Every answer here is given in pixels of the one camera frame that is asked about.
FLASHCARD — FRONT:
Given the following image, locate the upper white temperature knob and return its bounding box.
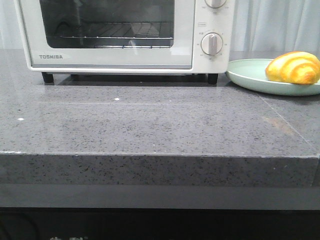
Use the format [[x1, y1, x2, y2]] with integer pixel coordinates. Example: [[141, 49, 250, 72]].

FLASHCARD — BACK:
[[205, 0, 226, 9]]

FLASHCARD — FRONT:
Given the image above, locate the light green round plate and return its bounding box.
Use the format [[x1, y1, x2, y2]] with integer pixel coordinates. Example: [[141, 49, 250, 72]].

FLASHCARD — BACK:
[[225, 58, 320, 96]]

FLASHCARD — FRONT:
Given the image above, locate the lower white timer knob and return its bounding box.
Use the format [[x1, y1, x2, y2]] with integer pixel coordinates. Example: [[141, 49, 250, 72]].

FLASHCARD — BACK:
[[201, 32, 223, 56]]

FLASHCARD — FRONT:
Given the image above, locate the white Toshiba toaster oven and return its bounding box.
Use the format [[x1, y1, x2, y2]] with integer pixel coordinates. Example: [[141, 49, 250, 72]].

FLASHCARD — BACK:
[[14, 0, 236, 84]]

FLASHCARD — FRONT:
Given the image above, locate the metal wire oven rack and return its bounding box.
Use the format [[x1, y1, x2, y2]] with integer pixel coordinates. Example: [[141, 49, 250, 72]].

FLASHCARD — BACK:
[[46, 21, 174, 49]]

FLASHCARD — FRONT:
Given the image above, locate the white glass oven door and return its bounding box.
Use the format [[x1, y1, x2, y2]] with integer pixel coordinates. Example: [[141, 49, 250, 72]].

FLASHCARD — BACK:
[[15, 0, 196, 71]]

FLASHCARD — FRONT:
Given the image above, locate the yellow croissant bread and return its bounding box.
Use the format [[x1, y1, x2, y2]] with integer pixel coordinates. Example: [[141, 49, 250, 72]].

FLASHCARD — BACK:
[[265, 51, 320, 85]]

